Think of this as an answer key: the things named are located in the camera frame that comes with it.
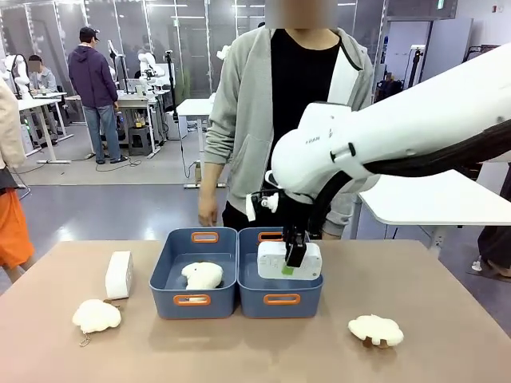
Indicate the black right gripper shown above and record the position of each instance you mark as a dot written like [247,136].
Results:
[293,211]

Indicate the white digital clock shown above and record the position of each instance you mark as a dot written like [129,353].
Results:
[271,261]
[118,275]

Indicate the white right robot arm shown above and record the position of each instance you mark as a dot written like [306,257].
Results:
[399,127]

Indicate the person's right forearm grey sleeve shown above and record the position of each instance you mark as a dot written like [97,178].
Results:
[213,159]

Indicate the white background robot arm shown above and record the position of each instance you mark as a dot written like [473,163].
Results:
[18,76]
[149,68]

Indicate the person's right hand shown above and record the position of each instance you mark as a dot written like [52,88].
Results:
[207,211]

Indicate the white sheep plush brown feet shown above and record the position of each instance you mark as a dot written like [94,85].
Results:
[375,329]

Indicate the person in grey hoodie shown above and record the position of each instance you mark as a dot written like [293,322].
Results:
[247,119]

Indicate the white side table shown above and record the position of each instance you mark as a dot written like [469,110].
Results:
[431,199]

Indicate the white background table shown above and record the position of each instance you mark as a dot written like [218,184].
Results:
[195,107]

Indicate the grey step stool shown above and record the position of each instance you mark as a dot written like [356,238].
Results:
[140,143]

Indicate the person in dark trousers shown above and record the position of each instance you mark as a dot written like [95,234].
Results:
[495,247]

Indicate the grey equipment workbench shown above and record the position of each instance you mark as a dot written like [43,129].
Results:
[137,103]

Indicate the man in purple hoodie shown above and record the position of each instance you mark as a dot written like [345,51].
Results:
[93,80]

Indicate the person in orange shorts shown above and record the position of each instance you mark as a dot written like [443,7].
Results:
[12,223]

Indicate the white office desk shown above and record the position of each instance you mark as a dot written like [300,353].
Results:
[38,103]

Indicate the seated person in grey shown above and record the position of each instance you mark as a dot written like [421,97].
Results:
[42,77]

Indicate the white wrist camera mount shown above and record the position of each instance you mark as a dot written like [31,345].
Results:
[252,207]

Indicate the black camera tripod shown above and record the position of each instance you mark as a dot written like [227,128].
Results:
[171,80]

